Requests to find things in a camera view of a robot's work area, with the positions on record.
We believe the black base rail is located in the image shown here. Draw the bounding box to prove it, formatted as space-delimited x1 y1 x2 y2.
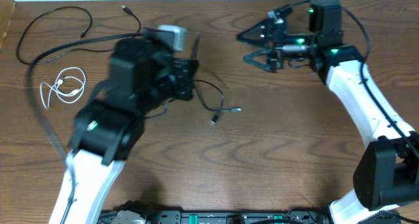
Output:
96 200 332 224

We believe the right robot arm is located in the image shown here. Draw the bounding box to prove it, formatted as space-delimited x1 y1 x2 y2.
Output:
236 0 418 223

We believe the long black usb cable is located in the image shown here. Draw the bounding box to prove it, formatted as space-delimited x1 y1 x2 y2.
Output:
15 4 142 66

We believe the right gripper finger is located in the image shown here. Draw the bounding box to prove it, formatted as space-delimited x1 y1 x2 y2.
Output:
243 50 273 73
236 19 270 47

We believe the white usb cable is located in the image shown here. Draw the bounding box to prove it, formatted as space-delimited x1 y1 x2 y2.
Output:
39 66 87 109

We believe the short black usb cable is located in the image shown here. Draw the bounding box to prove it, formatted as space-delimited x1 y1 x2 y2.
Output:
192 79 242 126

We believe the cardboard side panel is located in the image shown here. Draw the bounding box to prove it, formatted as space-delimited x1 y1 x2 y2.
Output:
0 0 16 49

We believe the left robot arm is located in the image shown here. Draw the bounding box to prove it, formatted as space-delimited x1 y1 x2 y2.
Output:
49 37 199 223

